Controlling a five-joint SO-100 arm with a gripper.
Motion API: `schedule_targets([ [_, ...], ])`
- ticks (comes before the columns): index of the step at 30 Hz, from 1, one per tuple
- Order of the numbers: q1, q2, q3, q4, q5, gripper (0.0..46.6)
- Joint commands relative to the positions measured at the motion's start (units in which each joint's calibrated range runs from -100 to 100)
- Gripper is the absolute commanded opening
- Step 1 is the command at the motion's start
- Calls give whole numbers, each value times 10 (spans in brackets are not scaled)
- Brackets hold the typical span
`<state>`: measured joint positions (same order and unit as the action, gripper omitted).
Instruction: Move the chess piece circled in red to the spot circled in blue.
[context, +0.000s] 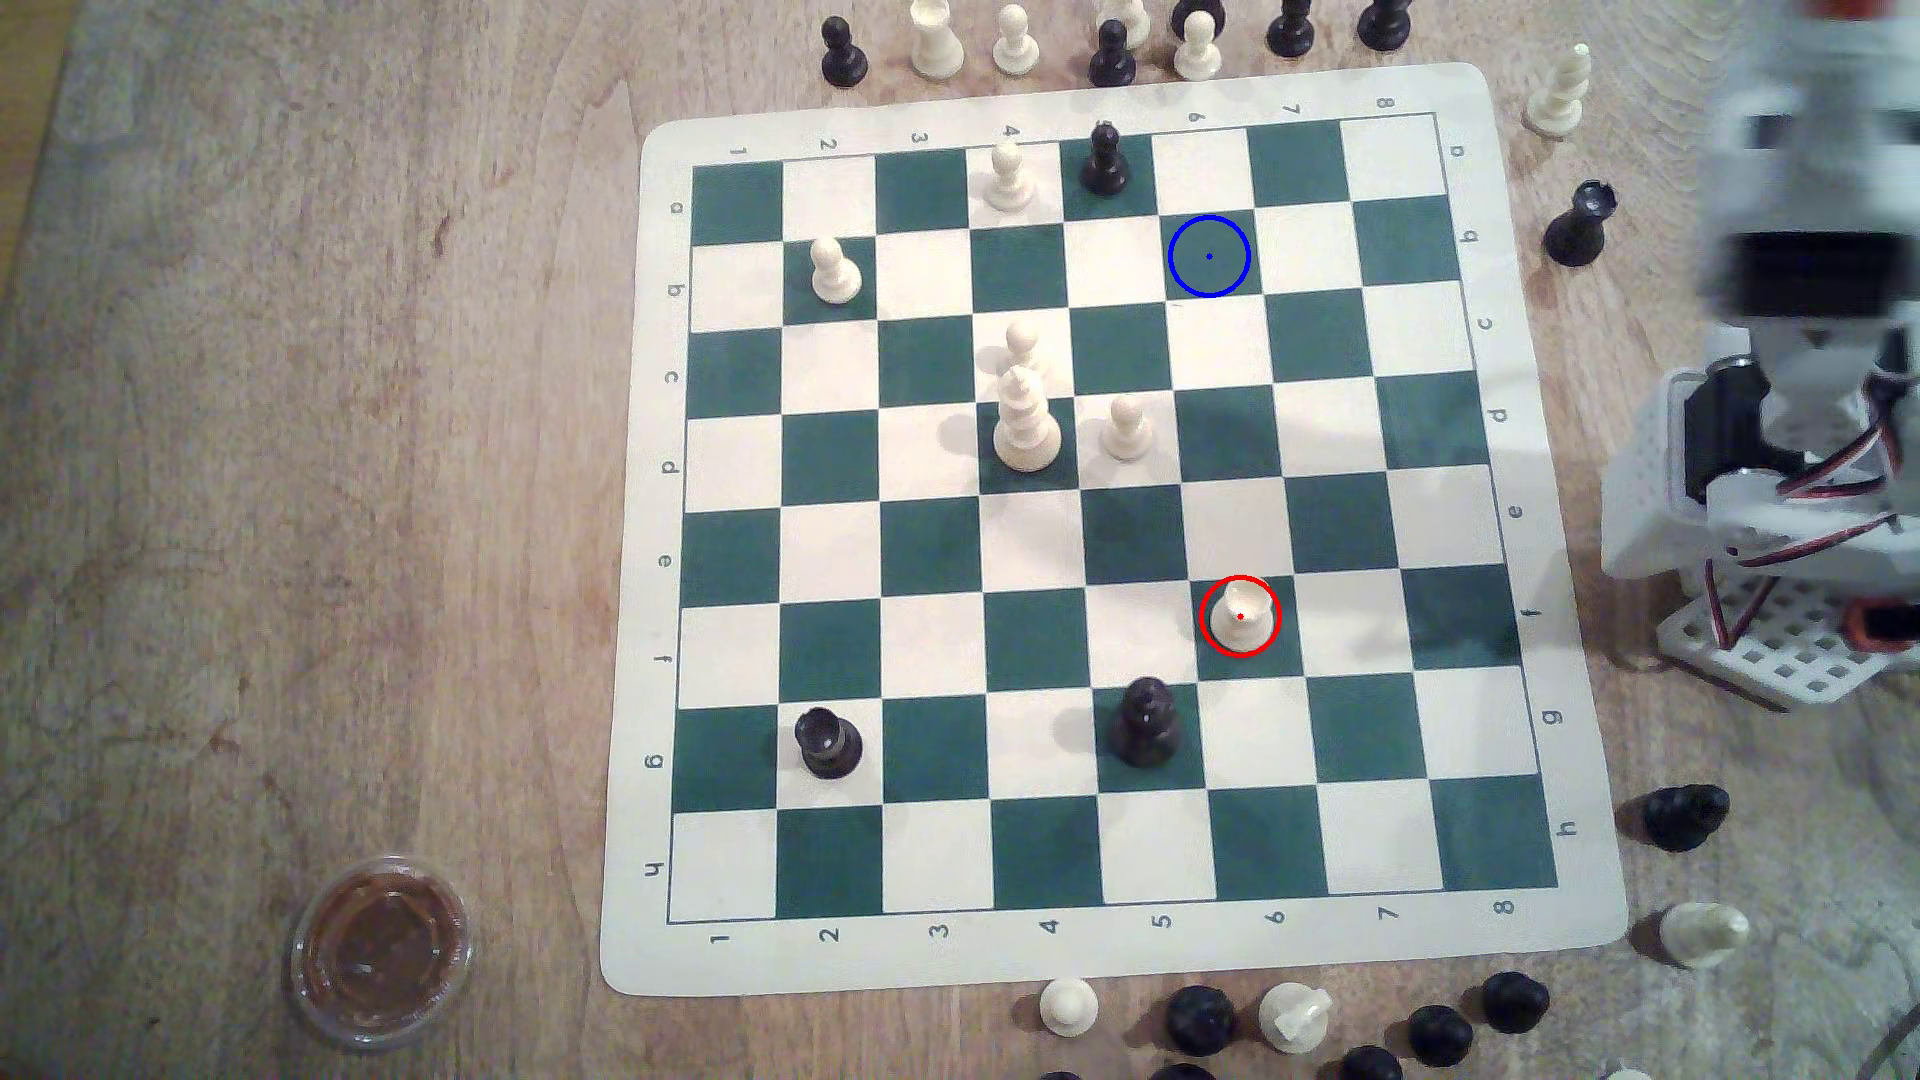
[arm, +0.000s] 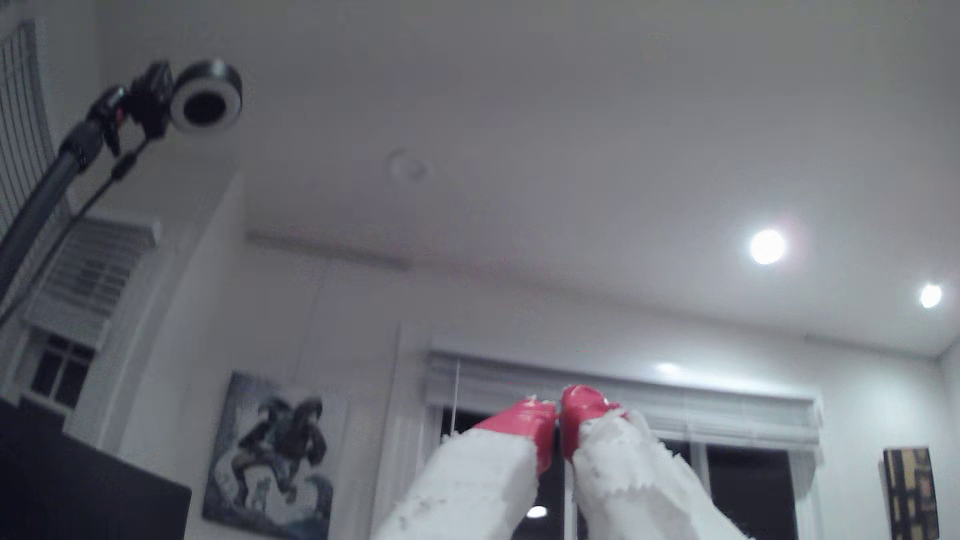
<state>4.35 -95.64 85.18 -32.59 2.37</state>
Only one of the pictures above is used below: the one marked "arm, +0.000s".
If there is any black ring webcam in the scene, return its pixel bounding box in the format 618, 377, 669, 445
169, 60, 244, 135

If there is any black boom stand pole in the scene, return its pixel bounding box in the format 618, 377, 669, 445
0, 120, 106, 301

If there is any black flat monitor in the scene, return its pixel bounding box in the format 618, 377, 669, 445
0, 397, 193, 540

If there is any white slatted grille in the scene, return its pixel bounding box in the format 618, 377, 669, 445
0, 21, 72, 241

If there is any white round smoke detector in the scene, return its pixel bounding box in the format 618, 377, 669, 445
386, 148, 430, 185

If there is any dark yellow wall picture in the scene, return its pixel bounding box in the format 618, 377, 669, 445
882, 446, 941, 540

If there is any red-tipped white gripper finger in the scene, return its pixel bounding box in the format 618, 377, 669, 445
560, 384, 755, 540
372, 397, 558, 540

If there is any thin black webcam cable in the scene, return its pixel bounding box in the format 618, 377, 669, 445
0, 135, 155, 327

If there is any small white window blind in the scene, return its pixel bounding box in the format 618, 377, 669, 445
21, 213, 162, 352

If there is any wide white roller blind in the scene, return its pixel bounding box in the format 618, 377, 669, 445
423, 351, 825, 451

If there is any small dark paned window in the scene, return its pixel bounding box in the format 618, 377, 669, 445
18, 330, 97, 417

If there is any grey figure wall painting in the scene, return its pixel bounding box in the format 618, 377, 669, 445
201, 371, 348, 540

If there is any black webcam clamp mount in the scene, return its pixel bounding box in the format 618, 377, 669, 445
86, 60, 175, 159

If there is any wide dark window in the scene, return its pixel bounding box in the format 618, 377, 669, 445
420, 405, 822, 540

